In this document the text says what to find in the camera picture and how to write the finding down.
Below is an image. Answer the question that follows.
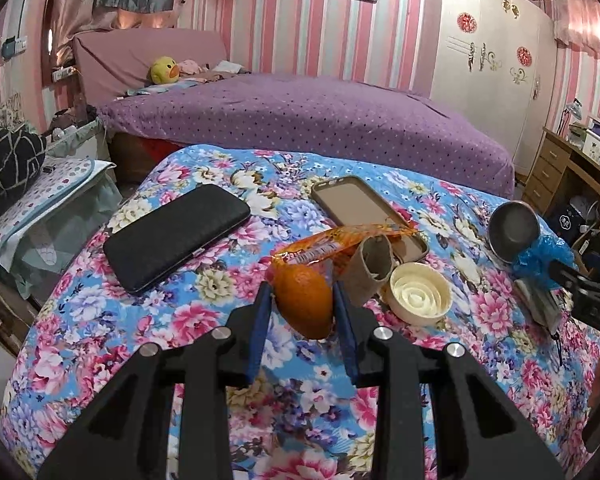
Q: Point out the blue plastic bag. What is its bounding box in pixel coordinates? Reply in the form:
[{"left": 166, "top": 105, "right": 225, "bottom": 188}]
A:
[{"left": 512, "top": 234, "right": 577, "bottom": 290}]

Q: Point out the cream round plastic lid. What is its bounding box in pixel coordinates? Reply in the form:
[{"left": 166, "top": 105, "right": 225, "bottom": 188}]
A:
[{"left": 382, "top": 262, "right": 452, "bottom": 326}]

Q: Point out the cardboard toilet roll tube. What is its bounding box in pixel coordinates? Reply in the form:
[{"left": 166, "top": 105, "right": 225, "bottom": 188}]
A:
[{"left": 338, "top": 235, "right": 393, "bottom": 307}]

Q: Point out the orange tangerine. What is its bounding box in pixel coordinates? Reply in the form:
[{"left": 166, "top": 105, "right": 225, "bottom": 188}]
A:
[{"left": 272, "top": 263, "right": 334, "bottom": 339}]

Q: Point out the orange snack wrapper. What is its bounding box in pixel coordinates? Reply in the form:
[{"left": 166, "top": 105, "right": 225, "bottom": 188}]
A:
[{"left": 270, "top": 223, "right": 429, "bottom": 276}]

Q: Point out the pink mug dark inside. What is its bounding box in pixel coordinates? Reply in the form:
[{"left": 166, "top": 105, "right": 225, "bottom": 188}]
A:
[{"left": 488, "top": 200, "right": 541, "bottom": 263}]

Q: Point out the wooden desk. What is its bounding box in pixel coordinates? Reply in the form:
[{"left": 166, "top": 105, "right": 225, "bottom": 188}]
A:
[{"left": 521, "top": 127, "right": 600, "bottom": 261}]

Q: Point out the desk lamp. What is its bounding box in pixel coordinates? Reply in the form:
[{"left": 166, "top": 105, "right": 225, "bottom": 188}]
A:
[{"left": 557, "top": 99, "right": 582, "bottom": 139}]

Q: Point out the floral bed cover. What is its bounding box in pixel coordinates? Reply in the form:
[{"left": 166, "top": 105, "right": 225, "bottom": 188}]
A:
[{"left": 2, "top": 145, "right": 600, "bottom": 479}]

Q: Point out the black long wallet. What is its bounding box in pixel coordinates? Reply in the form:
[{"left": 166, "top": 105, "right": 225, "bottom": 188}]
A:
[{"left": 104, "top": 184, "right": 251, "bottom": 295}]

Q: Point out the dotted fabric storage box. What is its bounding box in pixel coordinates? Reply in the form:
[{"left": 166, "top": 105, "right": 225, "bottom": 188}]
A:
[{"left": 0, "top": 157, "right": 121, "bottom": 300}]

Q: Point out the purple dotted bedspread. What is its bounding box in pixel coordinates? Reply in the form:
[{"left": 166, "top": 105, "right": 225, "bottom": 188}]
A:
[{"left": 98, "top": 74, "right": 515, "bottom": 198}]

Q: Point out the white wardrobe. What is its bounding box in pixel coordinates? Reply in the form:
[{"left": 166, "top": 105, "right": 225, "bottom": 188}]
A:
[{"left": 412, "top": 0, "right": 557, "bottom": 174}]

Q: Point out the brown phone case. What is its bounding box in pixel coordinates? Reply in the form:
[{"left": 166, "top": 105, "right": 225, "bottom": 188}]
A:
[{"left": 311, "top": 176, "right": 429, "bottom": 263}]

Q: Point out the pink window valance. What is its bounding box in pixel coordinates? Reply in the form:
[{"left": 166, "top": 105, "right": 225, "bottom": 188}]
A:
[{"left": 552, "top": 0, "right": 600, "bottom": 55}]

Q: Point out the black patterned bag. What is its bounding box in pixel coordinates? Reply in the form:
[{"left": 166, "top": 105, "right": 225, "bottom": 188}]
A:
[{"left": 0, "top": 124, "right": 46, "bottom": 217}]

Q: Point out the yellow duck plush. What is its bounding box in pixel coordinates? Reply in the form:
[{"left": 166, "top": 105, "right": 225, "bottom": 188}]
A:
[{"left": 149, "top": 56, "right": 180, "bottom": 84}]

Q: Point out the pink headboard cover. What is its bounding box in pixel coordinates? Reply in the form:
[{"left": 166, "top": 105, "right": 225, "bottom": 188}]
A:
[{"left": 72, "top": 28, "right": 228, "bottom": 105}]

